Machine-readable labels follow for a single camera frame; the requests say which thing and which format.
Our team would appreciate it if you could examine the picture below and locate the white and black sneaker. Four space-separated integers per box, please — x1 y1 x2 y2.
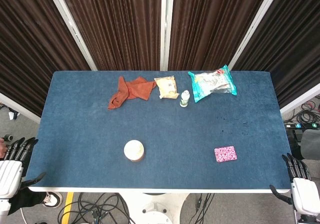
41 191 64 208

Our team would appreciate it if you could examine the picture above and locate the black and red cable tangle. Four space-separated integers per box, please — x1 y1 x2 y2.
283 100 320 125

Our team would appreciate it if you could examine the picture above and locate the right black-and-silver robot hand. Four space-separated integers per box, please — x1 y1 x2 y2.
269 153 320 215

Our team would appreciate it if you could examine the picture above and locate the black foot pedal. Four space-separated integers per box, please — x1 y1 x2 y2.
291 129 304 142

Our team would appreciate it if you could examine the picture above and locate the red white patterned square block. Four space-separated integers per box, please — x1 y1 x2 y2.
213 145 238 163

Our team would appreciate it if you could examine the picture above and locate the yellow snack bag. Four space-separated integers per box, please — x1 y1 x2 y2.
153 75 181 100

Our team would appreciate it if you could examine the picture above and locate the black cable with inline switch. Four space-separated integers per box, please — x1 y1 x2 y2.
191 193 216 224

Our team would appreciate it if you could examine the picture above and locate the teal clear snack bag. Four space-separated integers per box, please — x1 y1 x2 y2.
187 64 238 104

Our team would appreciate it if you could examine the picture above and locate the blue fabric table cover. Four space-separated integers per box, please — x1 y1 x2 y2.
24 70 292 191

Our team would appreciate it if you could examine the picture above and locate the white partition frame post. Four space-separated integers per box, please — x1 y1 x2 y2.
159 0 175 71
279 83 320 115
43 0 98 71
0 92 42 124
227 0 285 70

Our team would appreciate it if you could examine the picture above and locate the black floor cable bundle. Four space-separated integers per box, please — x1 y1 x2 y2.
57 192 136 224

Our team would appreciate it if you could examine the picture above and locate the black trousers leg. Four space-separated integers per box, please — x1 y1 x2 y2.
7 187 48 216

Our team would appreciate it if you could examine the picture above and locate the orange crumpled cloth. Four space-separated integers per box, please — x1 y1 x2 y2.
107 76 157 110

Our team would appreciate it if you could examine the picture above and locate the left black-and-white robot hand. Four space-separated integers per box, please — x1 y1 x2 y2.
0 137 47 199

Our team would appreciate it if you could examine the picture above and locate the clear tub of rubber bands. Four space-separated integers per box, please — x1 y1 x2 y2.
123 139 146 162

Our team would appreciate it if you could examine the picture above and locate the brown pleated curtain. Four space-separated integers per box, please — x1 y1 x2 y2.
233 0 320 109
0 0 91 117
168 0 273 71
56 0 163 71

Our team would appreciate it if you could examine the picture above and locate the white bottle green label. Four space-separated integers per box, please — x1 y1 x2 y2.
179 90 191 108

